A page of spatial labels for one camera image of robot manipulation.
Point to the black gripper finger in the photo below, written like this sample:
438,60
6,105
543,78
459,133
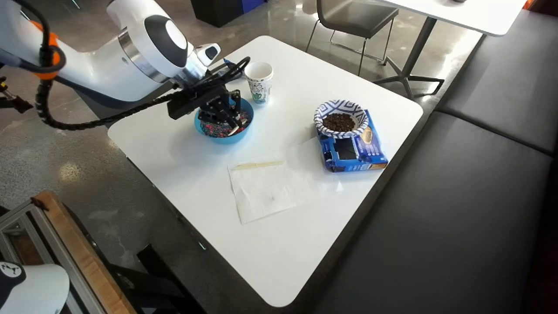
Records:
234,114
211,126

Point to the blue plastic cereal bowl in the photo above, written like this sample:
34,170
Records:
245,105

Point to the black chair in background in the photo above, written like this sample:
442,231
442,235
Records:
358,18

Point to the blue cookie package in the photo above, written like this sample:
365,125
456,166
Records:
360,153

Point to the white background table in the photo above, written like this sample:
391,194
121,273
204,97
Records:
485,16

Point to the blue patterned paper bowl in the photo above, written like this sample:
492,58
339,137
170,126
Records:
340,119

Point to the wooden framed cart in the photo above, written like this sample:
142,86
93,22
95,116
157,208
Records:
42,231

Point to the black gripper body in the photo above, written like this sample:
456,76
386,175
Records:
217,104

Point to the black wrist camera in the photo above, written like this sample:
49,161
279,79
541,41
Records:
187,102

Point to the white paper napkin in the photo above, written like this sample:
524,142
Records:
269,191

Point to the dark chair near table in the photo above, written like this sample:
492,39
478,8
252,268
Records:
105,105

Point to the white plastic fork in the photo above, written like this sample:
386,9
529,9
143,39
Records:
259,165

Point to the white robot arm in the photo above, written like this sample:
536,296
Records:
149,62

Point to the black bench seat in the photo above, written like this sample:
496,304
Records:
468,222

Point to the patterned paper coffee cup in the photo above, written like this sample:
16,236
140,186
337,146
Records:
259,78

